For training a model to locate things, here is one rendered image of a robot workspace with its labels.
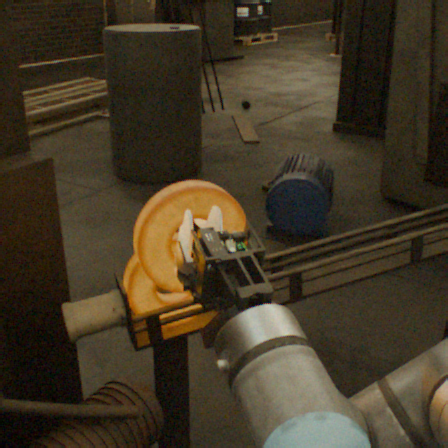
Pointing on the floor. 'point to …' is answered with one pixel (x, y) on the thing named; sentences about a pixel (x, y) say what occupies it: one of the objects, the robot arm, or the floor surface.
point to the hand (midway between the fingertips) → (191, 225)
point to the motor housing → (148, 432)
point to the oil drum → (154, 100)
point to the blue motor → (301, 197)
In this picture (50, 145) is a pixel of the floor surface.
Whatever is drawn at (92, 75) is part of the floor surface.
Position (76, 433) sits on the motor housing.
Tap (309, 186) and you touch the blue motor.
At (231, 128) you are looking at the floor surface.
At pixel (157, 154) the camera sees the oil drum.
